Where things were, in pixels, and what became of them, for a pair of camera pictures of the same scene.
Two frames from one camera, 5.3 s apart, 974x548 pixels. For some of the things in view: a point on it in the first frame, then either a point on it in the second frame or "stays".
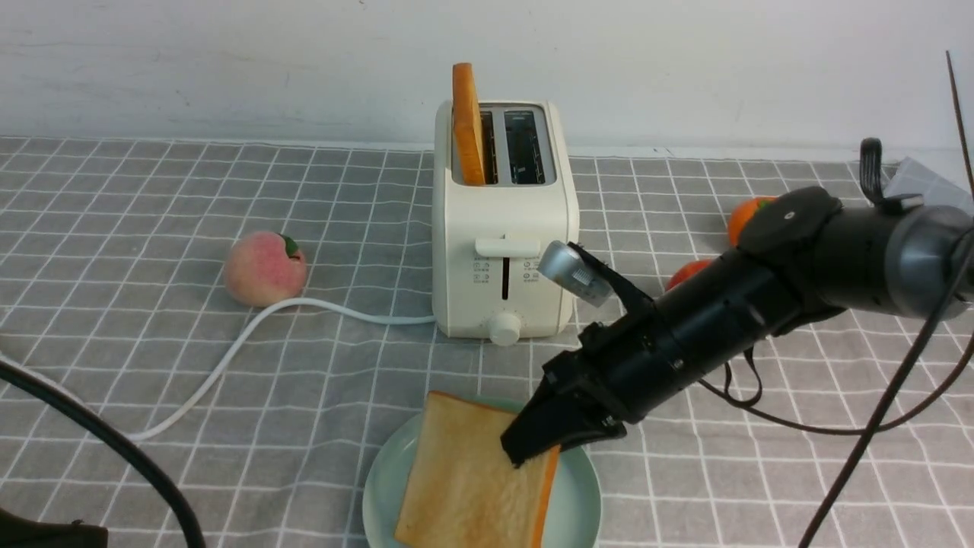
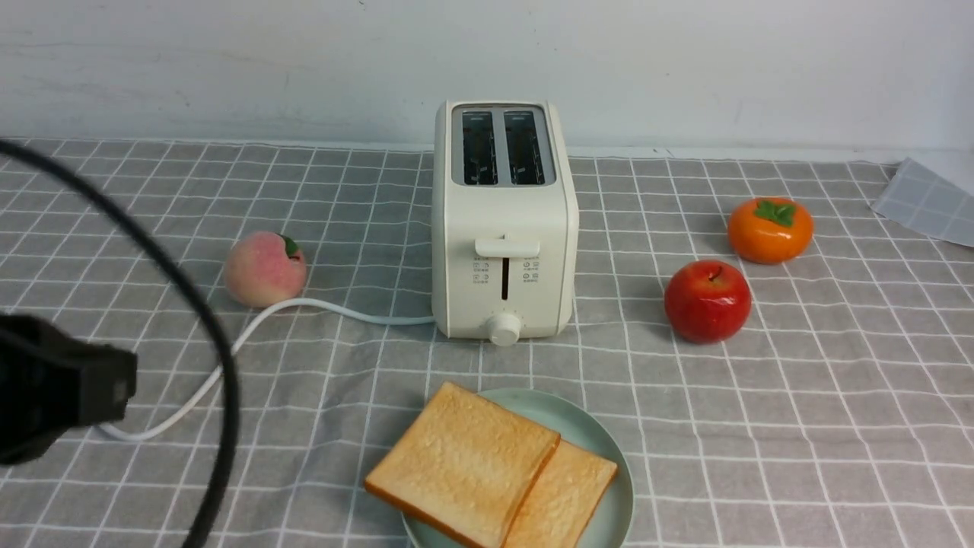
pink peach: x=262 y=269 stays
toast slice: x=468 y=145 to x=466 y=465
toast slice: x=463 y=492 to x=566 y=501
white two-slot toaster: x=488 y=240 stays
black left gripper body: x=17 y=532 to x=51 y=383
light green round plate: x=571 y=515 to x=570 y=420
